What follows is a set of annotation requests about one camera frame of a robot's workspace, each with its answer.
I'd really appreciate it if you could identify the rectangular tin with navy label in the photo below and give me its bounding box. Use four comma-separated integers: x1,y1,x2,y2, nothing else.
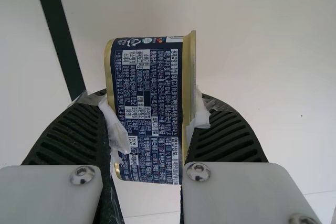
104,29,197,186

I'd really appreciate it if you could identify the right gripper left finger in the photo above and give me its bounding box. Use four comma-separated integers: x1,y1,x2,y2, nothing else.
0,90,131,224

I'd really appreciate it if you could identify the black strip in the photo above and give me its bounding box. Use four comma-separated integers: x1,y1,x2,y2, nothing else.
30,0,87,103

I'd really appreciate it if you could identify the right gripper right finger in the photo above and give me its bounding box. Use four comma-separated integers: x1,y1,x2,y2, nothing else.
180,84,325,224

